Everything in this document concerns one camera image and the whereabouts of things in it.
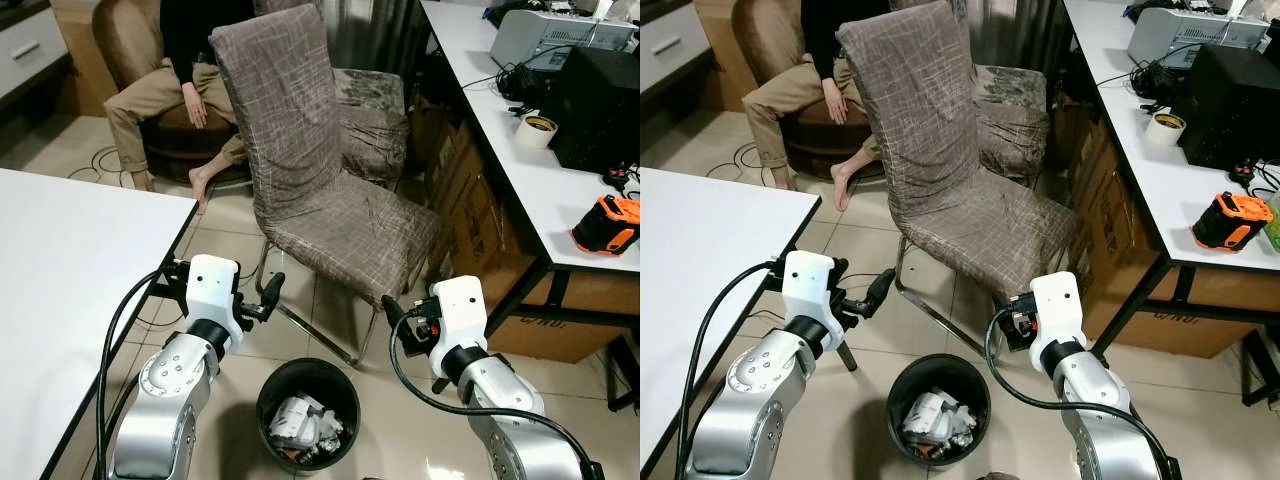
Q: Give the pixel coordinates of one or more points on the white crumpled trash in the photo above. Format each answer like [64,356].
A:
[935,418]
[300,422]

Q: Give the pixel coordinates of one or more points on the black round rubbish bin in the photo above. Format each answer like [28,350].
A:
[275,390]
[905,385]

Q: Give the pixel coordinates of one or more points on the white tape roll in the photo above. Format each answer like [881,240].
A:
[536,133]
[1165,130]

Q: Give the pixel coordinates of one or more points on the black stool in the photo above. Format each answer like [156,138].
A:
[1262,365]
[625,370]

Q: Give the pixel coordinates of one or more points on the brown round armchair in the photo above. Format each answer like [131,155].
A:
[125,35]
[765,35]

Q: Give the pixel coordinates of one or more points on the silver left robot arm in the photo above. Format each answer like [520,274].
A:
[745,400]
[165,410]

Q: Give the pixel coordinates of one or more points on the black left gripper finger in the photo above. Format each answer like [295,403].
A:
[880,290]
[273,293]

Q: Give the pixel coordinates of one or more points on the white table with black legs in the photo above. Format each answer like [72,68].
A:
[700,230]
[70,300]

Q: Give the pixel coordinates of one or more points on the brown cardboard box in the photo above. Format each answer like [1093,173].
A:
[1110,240]
[480,230]

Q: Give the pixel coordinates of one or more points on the orange and black tool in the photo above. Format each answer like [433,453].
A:
[1228,222]
[605,225]

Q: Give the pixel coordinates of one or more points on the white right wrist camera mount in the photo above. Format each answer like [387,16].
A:
[460,310]
[1060,305]

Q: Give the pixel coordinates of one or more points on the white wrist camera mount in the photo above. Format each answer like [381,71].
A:
[460,310]
[810,285]
[212,285]
[1060,305]

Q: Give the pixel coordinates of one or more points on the black and red plug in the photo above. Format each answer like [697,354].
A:
[1245,175]
[618,178]

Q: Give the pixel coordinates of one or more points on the grey printer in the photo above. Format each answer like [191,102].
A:
[530,38]
[1165,35]

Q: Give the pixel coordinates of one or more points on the white desk with black frame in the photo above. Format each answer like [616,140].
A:
[560,200]
[1180,190]

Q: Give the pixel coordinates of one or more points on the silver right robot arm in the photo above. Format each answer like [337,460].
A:
[1100,420]
[510,420]

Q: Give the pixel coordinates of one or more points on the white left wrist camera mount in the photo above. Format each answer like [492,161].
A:
[810,285]
[212,285]

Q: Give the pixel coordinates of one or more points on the black box-shaped device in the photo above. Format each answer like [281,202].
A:
[600,110]
[1235,105]

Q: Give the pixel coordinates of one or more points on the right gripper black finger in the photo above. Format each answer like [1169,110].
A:
[394,310]

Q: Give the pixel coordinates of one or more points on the white drawer cabinet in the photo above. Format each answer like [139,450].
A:
[672,42]
[30,45]

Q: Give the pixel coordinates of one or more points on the green packet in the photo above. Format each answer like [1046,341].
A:
[1274,225]

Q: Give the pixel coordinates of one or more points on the chair with floral patterned cover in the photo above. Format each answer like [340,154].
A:
[1012,120]
[372,120]

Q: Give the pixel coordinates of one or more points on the seated person in khaki trousers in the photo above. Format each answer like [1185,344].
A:
[790,95]
[150,95]

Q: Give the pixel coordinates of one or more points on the chair with grey-brown fabric cover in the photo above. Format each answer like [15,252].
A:
[300,150]
[930,150]

